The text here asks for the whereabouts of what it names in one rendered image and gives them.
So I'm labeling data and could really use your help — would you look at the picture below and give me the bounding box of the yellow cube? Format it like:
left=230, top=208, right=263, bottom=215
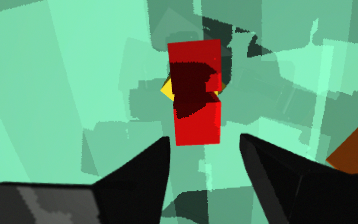
left=161, top=75, right=226, bottom=101

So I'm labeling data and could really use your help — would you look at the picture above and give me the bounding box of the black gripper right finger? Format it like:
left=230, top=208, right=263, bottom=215
left=239, top=133, right=358, bottom=224

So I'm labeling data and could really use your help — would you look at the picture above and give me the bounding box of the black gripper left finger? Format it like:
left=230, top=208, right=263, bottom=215
left=0, top=136, right=171, bottom=224

